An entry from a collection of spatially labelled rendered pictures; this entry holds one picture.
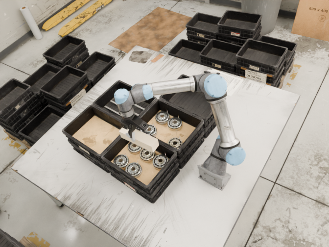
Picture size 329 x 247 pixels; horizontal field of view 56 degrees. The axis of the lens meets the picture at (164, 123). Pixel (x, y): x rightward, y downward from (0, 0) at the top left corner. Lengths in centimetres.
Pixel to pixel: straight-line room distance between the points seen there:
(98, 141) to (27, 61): 280
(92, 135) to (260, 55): 184
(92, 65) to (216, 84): 220
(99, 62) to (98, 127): 144
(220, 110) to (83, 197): 108
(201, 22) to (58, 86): 184
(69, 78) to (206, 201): 203
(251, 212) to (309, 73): 183
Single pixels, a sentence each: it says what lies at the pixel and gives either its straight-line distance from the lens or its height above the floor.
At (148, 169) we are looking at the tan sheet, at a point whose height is 83.
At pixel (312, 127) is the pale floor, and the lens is 331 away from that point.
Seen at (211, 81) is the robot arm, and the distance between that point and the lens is 162.
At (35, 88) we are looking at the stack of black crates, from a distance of 363.
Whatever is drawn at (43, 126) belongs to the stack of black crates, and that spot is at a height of 27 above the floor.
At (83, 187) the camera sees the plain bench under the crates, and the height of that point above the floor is 70.
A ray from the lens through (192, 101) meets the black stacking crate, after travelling 230.
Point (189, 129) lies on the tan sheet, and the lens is 213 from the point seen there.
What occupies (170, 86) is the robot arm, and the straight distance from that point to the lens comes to 173.
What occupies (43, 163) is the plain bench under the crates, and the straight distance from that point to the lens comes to 245.
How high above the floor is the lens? 250
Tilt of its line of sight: 50 degrees down
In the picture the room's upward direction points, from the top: 12 degrees counter-clockwise
